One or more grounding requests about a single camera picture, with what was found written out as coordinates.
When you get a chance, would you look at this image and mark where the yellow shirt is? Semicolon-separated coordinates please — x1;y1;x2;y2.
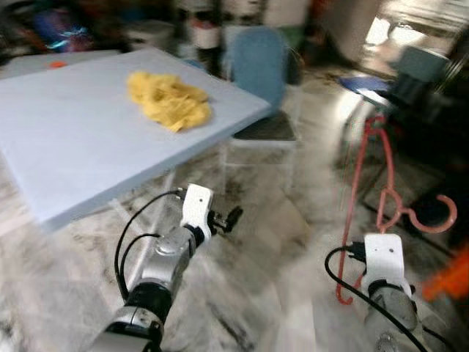
126;70;213;133

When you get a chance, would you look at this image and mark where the pink clothes hanger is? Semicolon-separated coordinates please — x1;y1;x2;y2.
336;114;459;305

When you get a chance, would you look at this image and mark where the grey white folding chair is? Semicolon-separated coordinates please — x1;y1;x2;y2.
220;26;301;193

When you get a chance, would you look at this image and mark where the blue cloth chair cover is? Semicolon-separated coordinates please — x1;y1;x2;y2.
226;27;288;122

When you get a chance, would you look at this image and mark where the light blue folding table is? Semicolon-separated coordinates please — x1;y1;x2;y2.
0;48;272;232
0;50;122;78

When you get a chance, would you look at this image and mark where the white storage basket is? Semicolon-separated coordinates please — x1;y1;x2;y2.
189;22;221;51

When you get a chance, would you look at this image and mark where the blue floor mat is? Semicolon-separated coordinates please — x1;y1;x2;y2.
341;76;396;92

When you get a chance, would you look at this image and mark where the orange shirt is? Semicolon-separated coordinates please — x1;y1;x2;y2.
421;246;469;301

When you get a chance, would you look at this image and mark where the white kids chair slatted back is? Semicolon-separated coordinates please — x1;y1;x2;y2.
388;48;451;122

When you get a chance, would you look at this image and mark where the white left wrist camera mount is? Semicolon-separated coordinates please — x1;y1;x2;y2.
181;183;215;243

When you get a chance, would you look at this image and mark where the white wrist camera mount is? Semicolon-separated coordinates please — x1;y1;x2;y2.
363;233;405;298
181;183;215;243

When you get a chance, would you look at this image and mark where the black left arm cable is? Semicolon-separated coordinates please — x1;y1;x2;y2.
114;189;184;301

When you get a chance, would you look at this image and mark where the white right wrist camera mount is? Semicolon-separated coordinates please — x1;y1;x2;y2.
363;233;405;298

